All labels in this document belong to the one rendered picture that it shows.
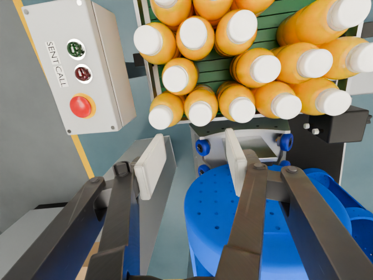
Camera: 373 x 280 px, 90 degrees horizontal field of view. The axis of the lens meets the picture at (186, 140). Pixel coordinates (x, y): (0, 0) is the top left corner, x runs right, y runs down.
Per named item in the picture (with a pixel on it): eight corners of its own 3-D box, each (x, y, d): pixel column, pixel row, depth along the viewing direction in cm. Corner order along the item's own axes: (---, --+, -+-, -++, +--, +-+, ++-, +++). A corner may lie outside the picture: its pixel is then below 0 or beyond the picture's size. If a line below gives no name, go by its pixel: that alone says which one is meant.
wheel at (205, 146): (205, 159, 46) (211, 156, 47) (203, 143, 44) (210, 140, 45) (194, 154, 50) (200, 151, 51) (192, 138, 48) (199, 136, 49)
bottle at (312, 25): (268, 28, 42) (312, 4, 25) (300, 7, 40) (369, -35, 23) (282, 56, 44) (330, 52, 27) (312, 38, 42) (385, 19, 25)
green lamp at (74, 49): (72, 58, 29) (67, 58, 28) (67, 42, 28) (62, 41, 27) (85, 56, 29) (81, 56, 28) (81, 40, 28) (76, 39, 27)
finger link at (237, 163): (235, 160, 12) (247, 160, 12) (225, 128, 19) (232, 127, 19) (236, 198, 13) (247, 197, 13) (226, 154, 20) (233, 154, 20)
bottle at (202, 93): (208, 78, 48) (210, 85, 30) (219, 103, 50) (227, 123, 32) (184, 90, 49) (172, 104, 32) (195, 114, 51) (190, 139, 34)
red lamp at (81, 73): (80, 81, 30) (75, 82, 29) (75, 67, 29) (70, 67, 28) (92, 80, 30) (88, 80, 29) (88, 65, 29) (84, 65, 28)
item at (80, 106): (77, 117, 33) (72, 119, 32) (70, 96, 31) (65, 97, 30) (96, 115, 32) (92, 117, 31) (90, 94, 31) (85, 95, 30)
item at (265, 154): (222, 146, 51) (227, 170, 39) (221, 138, 50) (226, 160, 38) (260, 143, 49) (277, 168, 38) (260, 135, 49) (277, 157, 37)
